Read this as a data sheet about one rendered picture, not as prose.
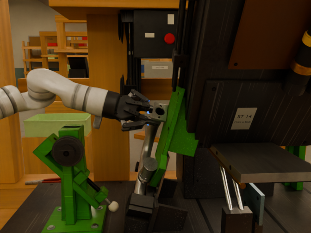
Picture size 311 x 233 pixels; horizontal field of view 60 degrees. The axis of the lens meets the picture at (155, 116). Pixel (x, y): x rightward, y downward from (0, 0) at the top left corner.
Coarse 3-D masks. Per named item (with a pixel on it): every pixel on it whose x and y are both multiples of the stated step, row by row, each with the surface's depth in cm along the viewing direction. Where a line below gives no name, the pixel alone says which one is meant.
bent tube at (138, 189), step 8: (160, 104) 74; (152, 112) 72; (160, 112) 76; (160, 120) 72; (152, 128) 78; (152, 136) 80; (144, 144) 80; (152, 144) 81; (144, 152) 80; (136, 184) 74; (144, 184) 74; (136, 192) 72; (144, 192) 73
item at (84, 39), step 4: (72, 40) 725; (76, 40) 726; (80, 40) 726; (84, 40) 726; (72, 44) 727; (76, 44) 769; (72, 48) 729; (76, 48) 771; (80, 48) 737; (84, 48) 737
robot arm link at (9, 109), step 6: (0, 90) 63; (0, 96) 62; (6, 96) 63; (0, 102) 62; (6, 102) 63; (0, 108) 62; (6, 108) 63; (12, 108) 64; (0, 114) 63; (6, 114) 64; (12, 114) 66
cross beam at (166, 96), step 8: (24, 80) 105; (72, 80) 106; (80, 80) 106; (88, 80) 107; (144, 80) 108; (152, 80) 108; (160, 80) 109; (168, 80) 109; (24, 88) 105; (144, 88) 109; (152, 88) 109; (160, 88) 109; (168, 88) 109; (56, 96) 107; (152, 96) 110; (160, 96) 110; (168, 96) 110
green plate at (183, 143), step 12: (180, 96) 63; (168, 108) 73; (180, 108) 65; (168, 120) 69; (180, 120) 66; (168, 132) 65; (180, 132) 66; (168, 144) 65; (180, 144) 67; (192, 144) 67; (156, 156) 73; (192, 156) 68
